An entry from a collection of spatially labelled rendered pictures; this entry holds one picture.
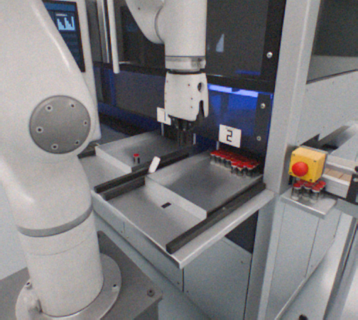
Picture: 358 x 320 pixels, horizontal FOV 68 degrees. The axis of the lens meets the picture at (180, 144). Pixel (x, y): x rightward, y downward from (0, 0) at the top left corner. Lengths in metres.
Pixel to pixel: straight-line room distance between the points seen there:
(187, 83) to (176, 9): 0.14
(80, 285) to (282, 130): 0.61
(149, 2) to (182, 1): 0.10
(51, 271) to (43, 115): 0.27
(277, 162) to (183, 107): 0.38
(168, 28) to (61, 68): 0.27
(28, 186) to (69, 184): 0.06
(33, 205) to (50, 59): 0.21
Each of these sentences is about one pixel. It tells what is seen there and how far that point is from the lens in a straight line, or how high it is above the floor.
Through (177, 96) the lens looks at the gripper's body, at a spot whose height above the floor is 1.20.
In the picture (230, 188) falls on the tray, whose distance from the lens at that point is 0.86.
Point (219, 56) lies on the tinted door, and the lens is 0.89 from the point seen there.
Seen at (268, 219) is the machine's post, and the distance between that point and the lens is 0.93.
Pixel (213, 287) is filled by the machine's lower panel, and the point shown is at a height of 0.30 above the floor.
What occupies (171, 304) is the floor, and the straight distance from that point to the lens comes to 1.65.
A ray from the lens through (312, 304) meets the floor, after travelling 1.80.
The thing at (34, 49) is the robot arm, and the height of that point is 1.31.
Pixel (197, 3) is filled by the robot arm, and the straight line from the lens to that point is 0.55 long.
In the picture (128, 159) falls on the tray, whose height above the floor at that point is 0.88.
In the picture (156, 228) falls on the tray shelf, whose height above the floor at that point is 0.88.
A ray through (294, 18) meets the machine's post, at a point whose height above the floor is 1.37.
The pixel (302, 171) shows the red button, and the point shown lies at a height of 1.00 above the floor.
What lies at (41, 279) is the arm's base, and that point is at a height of 0.96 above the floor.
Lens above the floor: 1.32
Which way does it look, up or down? 22 degrees down
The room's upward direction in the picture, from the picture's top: straight up
